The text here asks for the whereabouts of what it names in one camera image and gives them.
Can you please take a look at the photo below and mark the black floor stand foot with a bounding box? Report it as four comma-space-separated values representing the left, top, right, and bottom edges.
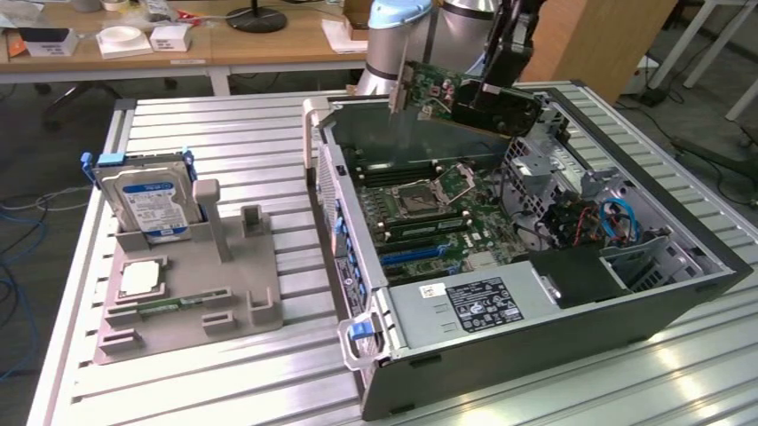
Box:
671, 132, 758, 181

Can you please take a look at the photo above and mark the white box with black lid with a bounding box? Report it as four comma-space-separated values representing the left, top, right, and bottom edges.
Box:
16, 27, 81, 58

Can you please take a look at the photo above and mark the silver metal disk bay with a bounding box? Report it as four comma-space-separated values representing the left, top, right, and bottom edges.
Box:
500, 95, 623, 209

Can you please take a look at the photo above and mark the perforated metal drive cage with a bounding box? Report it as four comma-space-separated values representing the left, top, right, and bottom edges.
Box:
598, 230, 710, 295

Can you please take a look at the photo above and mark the blue wire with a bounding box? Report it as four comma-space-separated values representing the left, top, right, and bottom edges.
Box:
595, 198, 642, 244

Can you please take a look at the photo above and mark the grey power supply unit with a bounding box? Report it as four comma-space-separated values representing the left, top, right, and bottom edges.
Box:
372, 260, 563, 351

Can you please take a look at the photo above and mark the hard disk with blue carrier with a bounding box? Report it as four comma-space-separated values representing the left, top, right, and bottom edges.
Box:
78, 150, 200, 244

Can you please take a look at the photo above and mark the silver chipset heatsink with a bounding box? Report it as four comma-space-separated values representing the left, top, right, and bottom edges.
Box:
467, 252, 504, 272

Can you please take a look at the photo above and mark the silver CPU chip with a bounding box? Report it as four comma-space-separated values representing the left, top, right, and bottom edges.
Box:
117, 261, 163, 296

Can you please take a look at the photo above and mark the small white labelled box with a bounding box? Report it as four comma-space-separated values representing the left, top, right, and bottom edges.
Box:
148, 24, 195, 52

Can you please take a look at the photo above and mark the green graphics card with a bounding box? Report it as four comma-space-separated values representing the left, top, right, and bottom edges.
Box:
387, 59, 544, 139

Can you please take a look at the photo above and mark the stack of white papers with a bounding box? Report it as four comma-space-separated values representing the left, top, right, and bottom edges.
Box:
321, 18, 369, 54

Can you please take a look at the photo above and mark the brown cardboard box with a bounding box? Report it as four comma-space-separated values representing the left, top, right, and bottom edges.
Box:
341, 0, 373, 31

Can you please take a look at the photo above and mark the black office chair base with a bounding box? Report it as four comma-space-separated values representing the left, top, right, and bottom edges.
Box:
34, 82, 129, 130

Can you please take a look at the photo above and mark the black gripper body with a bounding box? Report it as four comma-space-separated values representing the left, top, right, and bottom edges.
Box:
500, 0, 546, 17

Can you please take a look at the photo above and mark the blue expansion slot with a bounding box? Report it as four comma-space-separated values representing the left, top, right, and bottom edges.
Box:
376, 241, 455, 267

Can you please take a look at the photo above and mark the CPU socket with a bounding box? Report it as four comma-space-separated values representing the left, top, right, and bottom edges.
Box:
393, 181, 443, 218

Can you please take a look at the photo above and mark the grey floor cable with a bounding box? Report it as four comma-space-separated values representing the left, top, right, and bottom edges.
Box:
0, 185, 93, 213

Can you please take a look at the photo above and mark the dark installed RAM stick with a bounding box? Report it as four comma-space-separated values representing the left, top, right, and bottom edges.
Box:
384, 216, 468, 239

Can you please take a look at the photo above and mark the green RAM stick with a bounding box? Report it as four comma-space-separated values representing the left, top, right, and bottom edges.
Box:
133, 290, 229, 314

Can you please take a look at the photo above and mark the wooden desk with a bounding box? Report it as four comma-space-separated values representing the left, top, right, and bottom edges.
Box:
0, 0, 534, 85

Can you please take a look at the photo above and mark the white frame table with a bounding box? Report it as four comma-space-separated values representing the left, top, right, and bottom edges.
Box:
647, 0, 758, 122

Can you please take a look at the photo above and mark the wooden cabinet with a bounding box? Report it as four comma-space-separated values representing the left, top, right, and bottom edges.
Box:
520, 0, 679, 106

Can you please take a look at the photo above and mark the black open PC case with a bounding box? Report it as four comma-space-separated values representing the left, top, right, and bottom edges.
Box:
300, 86, 754, 422

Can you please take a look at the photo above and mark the black round lamp base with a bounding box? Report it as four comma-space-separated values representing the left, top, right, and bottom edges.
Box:
227, 0, 289, 35

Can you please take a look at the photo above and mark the black plastic shroud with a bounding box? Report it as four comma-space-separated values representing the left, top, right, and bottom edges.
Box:
524, 245, 634, 311

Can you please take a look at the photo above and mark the green motherboard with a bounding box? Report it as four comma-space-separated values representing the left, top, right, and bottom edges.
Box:
341, 148, 534, 288

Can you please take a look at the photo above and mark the silver socket cover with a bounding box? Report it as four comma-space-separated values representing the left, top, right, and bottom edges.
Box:
435, 162, 479, 205

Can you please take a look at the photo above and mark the grey parts rack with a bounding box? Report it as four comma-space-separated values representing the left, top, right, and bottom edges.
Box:
92, 179, 284, 366

